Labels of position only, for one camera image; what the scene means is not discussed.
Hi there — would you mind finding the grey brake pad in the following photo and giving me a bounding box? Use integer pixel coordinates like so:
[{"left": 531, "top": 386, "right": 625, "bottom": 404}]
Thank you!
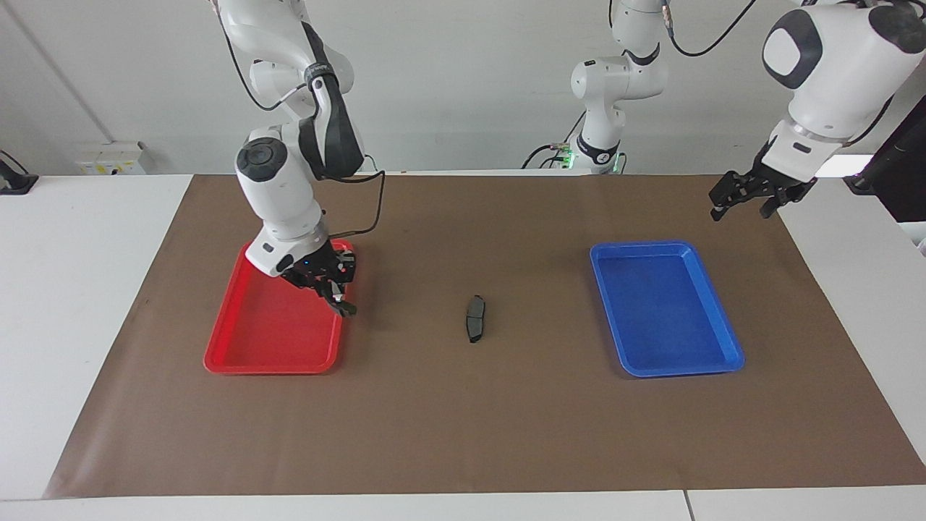
[{"left": 464, "top": 294, "right": 487, "bottom": 344}]

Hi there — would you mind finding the red plastic tray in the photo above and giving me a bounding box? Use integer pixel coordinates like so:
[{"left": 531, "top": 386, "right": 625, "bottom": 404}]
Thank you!
[{"left": 203, "top": 239, "right": 357, "bottom": 376}]

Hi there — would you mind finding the black stand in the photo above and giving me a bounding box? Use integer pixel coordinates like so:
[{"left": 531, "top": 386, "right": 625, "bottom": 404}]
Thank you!
[{"left": 843, "top": 94, "right": 926, "bottom": 225}]

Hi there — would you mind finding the blue plastic tray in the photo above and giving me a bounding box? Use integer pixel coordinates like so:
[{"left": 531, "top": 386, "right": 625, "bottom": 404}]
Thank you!
[{"left": 589, "top": 240, "right": 746, "bottom": 378}]

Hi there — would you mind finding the brown table mat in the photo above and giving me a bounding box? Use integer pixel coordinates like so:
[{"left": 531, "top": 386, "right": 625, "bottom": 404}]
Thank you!
[{"left": 45, "top": 174, "right": 926, "bottom": 499}]

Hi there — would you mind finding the black table clamp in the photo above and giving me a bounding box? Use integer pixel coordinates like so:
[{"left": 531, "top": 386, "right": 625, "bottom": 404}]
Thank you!
[{"left": 0, "top": 150, "right": 39, "bottom": 195}]

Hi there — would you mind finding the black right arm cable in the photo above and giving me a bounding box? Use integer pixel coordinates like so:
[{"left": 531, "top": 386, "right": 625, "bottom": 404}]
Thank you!
[{"left": 217, "top": 0, "right": 386, "bottom": 237}]

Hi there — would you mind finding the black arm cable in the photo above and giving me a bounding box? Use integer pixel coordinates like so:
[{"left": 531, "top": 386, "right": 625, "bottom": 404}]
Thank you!
[
  {"left": 661, "top": 0, "right": 759, "bottom": 58},
  {"left": 217, "top": 0, "right": 386, "bottom": 237}
]

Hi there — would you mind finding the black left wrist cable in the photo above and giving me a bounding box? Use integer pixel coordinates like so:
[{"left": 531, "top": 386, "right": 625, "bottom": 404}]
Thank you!
[{"left": 843, "top": 90, "right": 895, "bottom": 149}]

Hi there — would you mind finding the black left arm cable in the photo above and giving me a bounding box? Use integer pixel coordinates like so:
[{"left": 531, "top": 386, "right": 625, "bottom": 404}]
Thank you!
[{"left": 661, "top": 0, "right": 759, "bottom": 58}]

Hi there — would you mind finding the black left base cable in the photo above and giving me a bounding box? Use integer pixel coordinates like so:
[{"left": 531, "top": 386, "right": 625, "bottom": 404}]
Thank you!
[{"left": 522, "top": 110, "right": 588, "bottom": 171}]

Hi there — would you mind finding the white wall socket box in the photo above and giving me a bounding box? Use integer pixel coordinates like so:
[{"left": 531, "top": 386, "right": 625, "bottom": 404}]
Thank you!
[{"left": 75, "top": 141, "right": 150, "bottom": 177}]

